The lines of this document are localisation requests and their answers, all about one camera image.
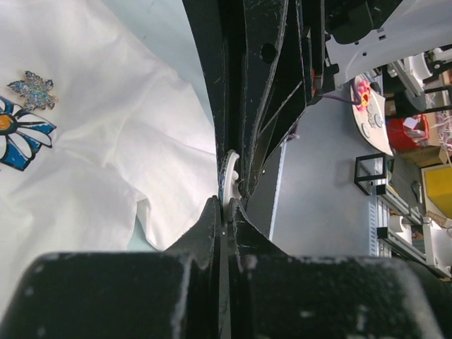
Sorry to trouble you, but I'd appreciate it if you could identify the right black display box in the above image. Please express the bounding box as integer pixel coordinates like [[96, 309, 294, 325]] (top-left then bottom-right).
[[353, 153, 387, 196]]

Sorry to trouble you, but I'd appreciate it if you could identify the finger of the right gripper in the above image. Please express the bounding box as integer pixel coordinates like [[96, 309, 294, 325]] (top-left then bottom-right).
[[183, 0, 226, 197], [242, 1, 306, 196]]

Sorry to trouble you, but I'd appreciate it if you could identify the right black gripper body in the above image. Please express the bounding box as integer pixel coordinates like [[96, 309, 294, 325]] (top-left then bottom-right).
[[298, 1, 374, 105]]

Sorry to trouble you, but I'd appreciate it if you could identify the white t-shirt with flower print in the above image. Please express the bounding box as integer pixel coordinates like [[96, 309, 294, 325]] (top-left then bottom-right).
[[1, 1, 218, 304]]

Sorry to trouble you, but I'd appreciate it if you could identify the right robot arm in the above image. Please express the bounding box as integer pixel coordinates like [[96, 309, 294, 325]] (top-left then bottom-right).
[[184, 1, 451, 198]]

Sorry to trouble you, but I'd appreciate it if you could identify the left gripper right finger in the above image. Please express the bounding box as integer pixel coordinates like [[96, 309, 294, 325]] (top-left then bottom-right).
[[228, 199, 451, 338]]

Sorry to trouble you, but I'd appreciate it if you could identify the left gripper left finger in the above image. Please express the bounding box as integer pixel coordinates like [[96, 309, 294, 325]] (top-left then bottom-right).
[[1, 197, 221, 338]]

